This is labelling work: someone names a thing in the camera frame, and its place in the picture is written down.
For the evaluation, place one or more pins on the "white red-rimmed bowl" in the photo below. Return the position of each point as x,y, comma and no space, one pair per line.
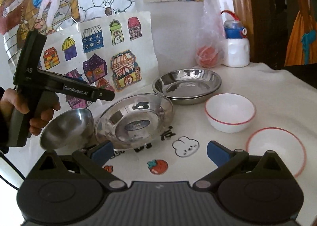
229,112
289,147

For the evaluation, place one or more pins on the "deep steel bowl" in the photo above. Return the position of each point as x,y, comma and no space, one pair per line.
73,128

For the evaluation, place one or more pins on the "clear plastic bag red item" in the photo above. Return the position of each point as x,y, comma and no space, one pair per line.
210,36

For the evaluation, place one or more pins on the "houses drawing paper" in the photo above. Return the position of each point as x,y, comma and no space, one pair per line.
114,52

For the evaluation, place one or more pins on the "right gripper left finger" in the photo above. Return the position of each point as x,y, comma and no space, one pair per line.
91,160

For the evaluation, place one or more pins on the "white printed table mat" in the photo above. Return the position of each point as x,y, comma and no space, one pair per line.
257,109

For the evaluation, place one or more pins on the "white bottle blue red cap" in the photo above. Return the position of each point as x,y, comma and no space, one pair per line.
236,46

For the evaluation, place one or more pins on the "shallow steel plate with sticker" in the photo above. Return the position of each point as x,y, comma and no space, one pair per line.
134,121

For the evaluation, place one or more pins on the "orange dress figure painting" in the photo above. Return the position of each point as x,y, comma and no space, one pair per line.
301,47

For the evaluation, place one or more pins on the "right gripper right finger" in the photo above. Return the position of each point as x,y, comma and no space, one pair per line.
227,162

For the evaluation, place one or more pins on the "brown wooden door frame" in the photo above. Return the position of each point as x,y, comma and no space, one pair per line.
243,9

